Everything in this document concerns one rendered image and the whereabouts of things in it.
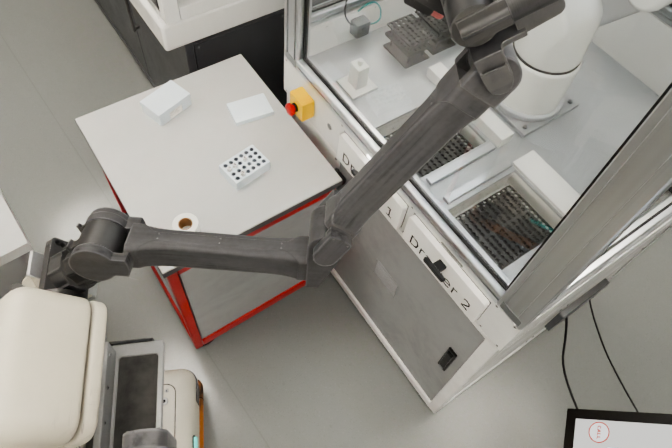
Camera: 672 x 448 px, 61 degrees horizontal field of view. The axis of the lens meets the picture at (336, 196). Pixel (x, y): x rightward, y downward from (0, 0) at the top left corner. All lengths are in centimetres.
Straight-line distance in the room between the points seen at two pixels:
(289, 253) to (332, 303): 139
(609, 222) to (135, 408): 89
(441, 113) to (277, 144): 107
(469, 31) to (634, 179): 38
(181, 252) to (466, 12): 59
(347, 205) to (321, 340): 146
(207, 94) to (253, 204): 45
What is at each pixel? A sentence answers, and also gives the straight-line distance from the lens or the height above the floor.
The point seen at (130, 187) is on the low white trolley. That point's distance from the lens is 173.
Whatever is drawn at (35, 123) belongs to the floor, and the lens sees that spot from 304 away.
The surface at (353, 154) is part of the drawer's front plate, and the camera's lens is 157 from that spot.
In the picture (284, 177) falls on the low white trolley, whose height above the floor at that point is 76.
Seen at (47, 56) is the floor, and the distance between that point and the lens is 334.
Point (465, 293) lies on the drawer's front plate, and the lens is 143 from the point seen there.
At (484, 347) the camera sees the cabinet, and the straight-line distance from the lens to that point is 157.
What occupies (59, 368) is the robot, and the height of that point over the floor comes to 135.
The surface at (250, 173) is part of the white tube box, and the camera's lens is 166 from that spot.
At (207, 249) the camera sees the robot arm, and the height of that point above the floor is 130.
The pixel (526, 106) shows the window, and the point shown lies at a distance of 104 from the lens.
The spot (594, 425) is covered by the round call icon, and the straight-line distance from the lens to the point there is 131.
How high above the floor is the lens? 215
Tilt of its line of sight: 57 degrees down
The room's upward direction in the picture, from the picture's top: 8 degrees clockwise
